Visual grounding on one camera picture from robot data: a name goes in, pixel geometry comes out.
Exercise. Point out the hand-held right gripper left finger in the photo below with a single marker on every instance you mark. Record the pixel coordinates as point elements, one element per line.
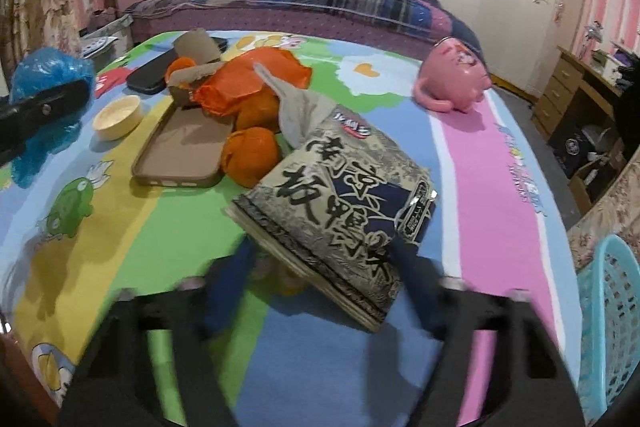
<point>227,292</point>

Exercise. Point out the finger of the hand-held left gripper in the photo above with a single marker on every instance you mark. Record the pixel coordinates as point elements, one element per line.
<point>45,112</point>

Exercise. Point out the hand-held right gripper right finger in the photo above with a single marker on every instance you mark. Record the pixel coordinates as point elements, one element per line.
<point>415,274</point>

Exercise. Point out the blue plastic bag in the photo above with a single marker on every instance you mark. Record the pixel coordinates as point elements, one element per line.
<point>47,67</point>

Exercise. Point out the beige round bowl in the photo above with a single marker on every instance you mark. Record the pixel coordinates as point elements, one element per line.
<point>117,117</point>

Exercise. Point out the grey printed food packet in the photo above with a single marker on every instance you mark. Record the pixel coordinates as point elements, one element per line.
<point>340,207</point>

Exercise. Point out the large orange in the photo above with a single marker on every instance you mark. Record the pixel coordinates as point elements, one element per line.
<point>250,154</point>

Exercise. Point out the light blue plastic basket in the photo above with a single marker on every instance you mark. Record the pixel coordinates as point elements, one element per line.
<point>610,332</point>

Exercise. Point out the orange plastic bag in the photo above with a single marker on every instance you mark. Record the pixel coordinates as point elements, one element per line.
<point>250,72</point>

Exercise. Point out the stack of papers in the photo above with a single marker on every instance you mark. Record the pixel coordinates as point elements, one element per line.
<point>97,46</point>

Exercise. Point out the cartoon printed sheet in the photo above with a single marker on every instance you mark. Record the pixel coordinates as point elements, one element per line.
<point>150,232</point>

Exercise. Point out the black phone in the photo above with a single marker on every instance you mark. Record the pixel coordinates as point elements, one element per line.
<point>150,76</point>

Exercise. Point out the brown phone case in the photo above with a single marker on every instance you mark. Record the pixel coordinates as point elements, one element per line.
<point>182,147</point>

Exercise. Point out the torn cardboard tube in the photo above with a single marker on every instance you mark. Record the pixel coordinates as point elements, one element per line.
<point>196,44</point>

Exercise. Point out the pink piggy bank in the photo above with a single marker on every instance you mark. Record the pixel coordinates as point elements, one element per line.
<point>450,74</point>

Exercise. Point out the wooden desk with drawers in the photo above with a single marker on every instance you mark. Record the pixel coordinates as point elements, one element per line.
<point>570,82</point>

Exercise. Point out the white wardrobe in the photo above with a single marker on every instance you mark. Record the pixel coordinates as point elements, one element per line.
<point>510,7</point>

